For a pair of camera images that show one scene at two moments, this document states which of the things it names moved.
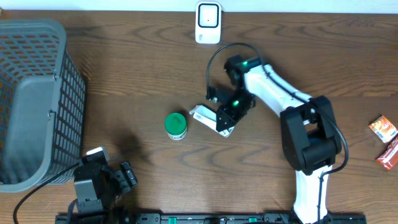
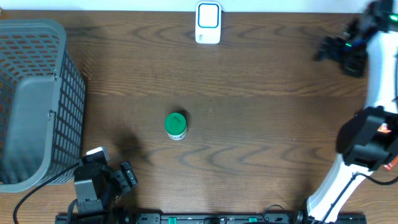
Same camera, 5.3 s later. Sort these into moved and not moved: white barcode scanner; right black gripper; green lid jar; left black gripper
Moved: right black gripper
Not moved: green lid jar; left black gripper; white barcode scanner
